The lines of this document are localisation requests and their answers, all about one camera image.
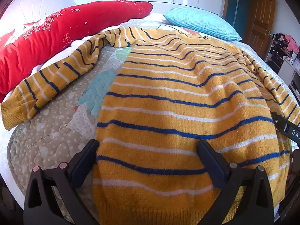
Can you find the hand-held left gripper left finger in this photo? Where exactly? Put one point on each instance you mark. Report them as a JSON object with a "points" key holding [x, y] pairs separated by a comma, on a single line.
{"points": [[90, 148]]}

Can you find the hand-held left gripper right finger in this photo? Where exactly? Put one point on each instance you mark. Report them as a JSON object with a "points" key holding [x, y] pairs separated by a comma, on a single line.
{"points": [[206, 150]]}

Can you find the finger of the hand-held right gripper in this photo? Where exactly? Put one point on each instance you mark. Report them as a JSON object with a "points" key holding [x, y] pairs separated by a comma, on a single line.
{"points": [[279, 120]]}

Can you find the yellow striped knit sweater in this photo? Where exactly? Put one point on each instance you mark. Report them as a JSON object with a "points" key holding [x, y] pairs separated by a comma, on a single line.
{"points": [[175, 103]]}

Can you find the quilted dotted bed cover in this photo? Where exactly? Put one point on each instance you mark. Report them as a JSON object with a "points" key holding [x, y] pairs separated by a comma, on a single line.
{"points": [[46, 133]]}

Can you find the cluttered storage shelf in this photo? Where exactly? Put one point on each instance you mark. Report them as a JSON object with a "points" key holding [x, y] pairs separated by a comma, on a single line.
{"points": [[281, 61]]}

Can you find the pink garment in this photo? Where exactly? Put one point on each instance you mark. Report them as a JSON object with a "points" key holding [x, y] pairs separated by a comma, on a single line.
{"points": [[293, 43]]}

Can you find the wooden door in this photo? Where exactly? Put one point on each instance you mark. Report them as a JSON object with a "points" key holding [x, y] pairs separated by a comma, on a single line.
{"points": [[260, 21]]}

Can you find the red patterned pillow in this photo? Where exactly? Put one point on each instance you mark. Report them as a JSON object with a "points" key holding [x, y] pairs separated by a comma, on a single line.
{"points": [[46, 42]]}

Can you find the teal glass door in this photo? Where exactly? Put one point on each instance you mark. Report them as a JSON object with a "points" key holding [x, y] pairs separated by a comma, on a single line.
{"points": [[236, 7]]}

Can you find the light blue pillow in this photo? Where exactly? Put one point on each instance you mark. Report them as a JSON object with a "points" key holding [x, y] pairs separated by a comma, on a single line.
{"points": [[201, 22]]}

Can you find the white round headboard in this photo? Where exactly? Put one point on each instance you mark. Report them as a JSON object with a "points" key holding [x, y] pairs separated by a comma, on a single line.
{"points": [[30, 4]]}

